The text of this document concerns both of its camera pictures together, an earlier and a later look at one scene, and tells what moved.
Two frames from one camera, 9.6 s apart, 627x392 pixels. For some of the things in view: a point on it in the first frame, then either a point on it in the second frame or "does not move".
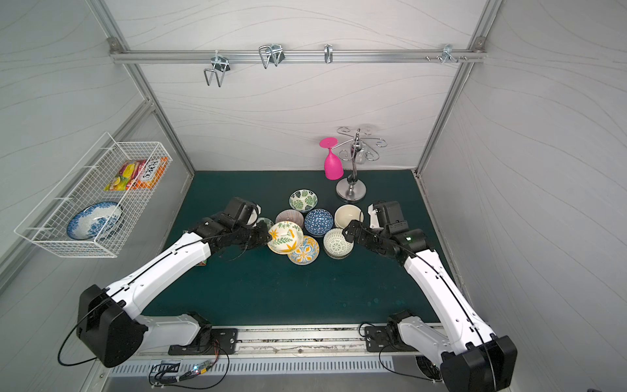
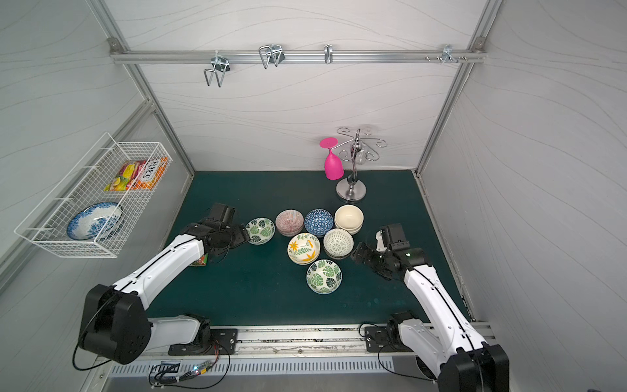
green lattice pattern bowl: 335,243 does not move
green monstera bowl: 304,199 -> 324,276
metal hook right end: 447,55 does not move
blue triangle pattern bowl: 318,221 does not move
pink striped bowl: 291,215 does not move
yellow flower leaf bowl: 286,238 -> 304,248
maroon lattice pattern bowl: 337,258 does not move
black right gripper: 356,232 -> 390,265
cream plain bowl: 344,214 does not move
